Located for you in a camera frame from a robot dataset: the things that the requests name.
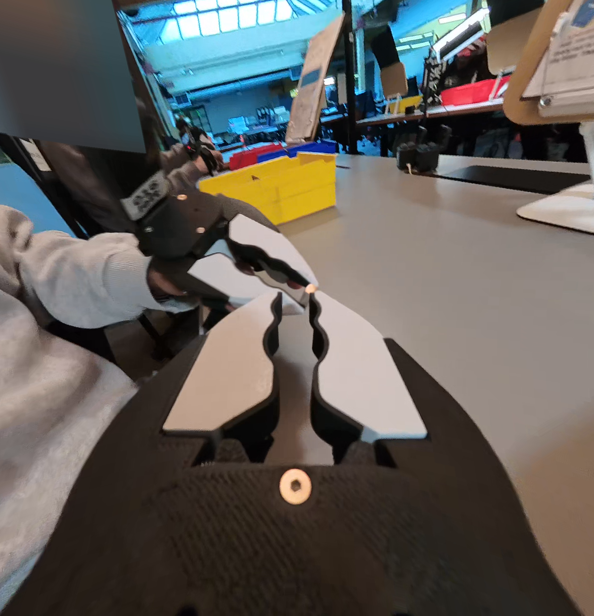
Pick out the small black panel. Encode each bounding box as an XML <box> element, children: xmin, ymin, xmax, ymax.
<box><xmin>371</xmin><ymin>24</ymin><xmax>401</xmax><ymax>70</ymax></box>

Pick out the blue plastic bin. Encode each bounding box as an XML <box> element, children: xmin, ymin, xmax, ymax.
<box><xmin>256</xmin><ymin>140</ymin><xmax>337</xmax><ymax>164</ymax></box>

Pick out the black office chair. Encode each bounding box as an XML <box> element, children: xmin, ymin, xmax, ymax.
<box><xmin>0</xmin><ymin>125</ymin><xmax>91</xmax><ymax>239</ymax></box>

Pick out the printed instruction sheet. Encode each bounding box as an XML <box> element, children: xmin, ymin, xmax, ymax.
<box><xmin>521</xmin><ymin>0</ymin><xmax>594</xmax><ymax>102</ymax></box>

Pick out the instruction sheet on stand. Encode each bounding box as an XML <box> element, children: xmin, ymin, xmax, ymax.
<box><xmin>501</xmin><ymin>0</ymin><xmax>594</xmax><ymax>127</ymax></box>

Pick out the white board stand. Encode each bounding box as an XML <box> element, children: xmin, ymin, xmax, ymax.
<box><xmin>517</xmin><ymin>120</ymin><xmax>594</xmax><ymax>236</ymax></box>

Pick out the cardboard instruction board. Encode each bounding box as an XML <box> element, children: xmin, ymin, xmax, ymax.
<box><xmin>285</xmin><ymin>12</ymin><xmax>346</xmax><ymax>145</ymax></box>

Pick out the person's left hand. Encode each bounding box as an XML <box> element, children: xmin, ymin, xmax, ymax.
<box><xmin>147</xmin><ymin>257</ymin><xmax>189</xmax><ymax>301</ymax></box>

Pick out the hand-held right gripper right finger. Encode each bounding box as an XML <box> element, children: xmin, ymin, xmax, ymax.
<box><xmin>308</xmin><ymin>290</ymin><xmax>429</xmax><ymax>444</ymax></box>

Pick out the grey desk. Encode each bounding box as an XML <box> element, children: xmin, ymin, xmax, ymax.
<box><xmin>201</xmin><ymin>153</ymin><xmax>594</xmax><ymax>616</ymax></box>

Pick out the rounded brown board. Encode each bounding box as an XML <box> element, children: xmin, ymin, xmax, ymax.
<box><xmin>486</xmin><ymin>19</ymin><xmax>536</xmax><ymax>75</ymax></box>

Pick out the red plastic bin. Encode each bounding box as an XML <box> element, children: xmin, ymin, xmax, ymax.
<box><xmin>228</xmin><ymin>142</ymin><xmax>298</xmax><ymax>171</ymax></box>

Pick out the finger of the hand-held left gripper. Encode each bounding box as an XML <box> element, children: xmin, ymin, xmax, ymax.
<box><xmin>186</xmin><ymin>252</ymin><xmax>310</xmax><ymax>317</ymax></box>
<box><xmin>227</xmin><ymin>213</ymin><xmax>321</xmax><ymax>292</ymax></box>

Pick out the white light bar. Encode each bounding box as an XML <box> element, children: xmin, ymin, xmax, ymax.
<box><xmin>431</xmin><ymin>7</ymin><xmax>490</xmax><ymax>61</ymax></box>

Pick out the yellow divided plastic bin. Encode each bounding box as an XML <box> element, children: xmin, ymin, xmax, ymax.
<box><xmin>199</xmin><ymin>151</ymin><xmax>337</xmax><ymax>226</ymax></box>

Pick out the person's left forearm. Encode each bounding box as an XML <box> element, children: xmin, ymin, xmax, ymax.
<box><xmin>0</xmin><ymin>202</ymin><xmax>201</xmax><ymax>330</ymax></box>

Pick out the distant red bin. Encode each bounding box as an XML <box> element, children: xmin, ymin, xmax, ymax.
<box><xmin>440</xmin><ymin>77</ymin><xmax>512</xmax><ymax>107</ymax></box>

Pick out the small brown board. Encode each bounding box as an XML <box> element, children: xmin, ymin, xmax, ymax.
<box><xmin>380</xmin><ymin>62</ymin><xmax>408</xmax><ymax>97</ymax></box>

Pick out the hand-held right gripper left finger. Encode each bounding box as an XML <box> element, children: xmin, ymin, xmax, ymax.
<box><xmin>162</xmin><ymin>290</ymin><xmax>283</xmax><ymax>441</ymax></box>

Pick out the black charger block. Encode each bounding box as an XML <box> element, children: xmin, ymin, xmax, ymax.
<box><xmin>396</xmin><ymin>124</ymin><xmax>453</xmax><ymax>173</ymax></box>

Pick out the large black panel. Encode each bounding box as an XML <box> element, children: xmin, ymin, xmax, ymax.
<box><xmin>487</xmin><ymin>0</ymin><xmax>545</xmax><ymax>27</ymax></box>

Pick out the black pole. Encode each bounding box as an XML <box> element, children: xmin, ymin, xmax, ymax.
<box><xmin>342</xmin><ymin>0</ymin><xmax>362</xmax><ymax>155</ymax></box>

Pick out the black desk mat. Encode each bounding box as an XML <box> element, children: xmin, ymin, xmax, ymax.
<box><xmin>432</xmin><ymin>165</ymin><xmax>591</xmax><ymax>195</ymax></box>

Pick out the distant yellow bin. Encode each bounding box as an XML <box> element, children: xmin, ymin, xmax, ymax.
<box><xmin>385</xmin><ymin>95</ymin><xmax>424</xmax><ymax>115</ymax></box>

